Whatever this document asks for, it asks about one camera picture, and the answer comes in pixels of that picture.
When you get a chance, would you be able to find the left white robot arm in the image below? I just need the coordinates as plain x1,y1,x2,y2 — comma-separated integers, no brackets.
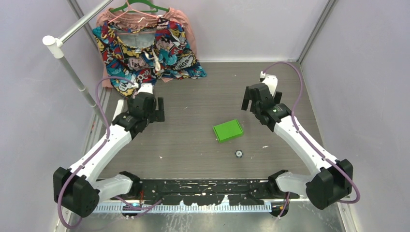
53,92,165,218

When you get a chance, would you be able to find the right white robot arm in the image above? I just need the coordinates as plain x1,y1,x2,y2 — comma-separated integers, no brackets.
241,83,353,210

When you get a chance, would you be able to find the colorful patterned shirt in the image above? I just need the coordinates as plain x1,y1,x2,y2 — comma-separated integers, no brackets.
92,8,207,98

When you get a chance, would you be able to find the green clothes hanger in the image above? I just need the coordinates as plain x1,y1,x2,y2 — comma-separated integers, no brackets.
109,0,171,14

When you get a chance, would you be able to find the metal clothes rack pole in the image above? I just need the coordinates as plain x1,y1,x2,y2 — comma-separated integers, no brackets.
42,0,111,122

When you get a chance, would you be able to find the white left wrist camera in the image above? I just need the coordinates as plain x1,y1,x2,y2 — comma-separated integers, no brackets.
136,83,154,95

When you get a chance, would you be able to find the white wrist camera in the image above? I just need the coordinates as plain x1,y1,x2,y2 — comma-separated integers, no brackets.
136,83,154,95
260,72,278,92

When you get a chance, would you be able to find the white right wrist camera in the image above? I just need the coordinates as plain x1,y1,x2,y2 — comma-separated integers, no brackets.
260,72,278,92

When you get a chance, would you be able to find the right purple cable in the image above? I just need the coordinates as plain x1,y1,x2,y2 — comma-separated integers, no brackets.
261,61,361,218

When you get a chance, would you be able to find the purple cable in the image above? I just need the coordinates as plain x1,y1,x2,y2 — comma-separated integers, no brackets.
56,77,155,230
261,61,361,218

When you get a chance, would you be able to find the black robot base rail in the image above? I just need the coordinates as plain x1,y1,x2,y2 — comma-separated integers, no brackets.
111,170,313,206

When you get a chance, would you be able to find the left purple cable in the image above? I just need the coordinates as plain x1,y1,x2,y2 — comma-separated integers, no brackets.
56,77,155,230

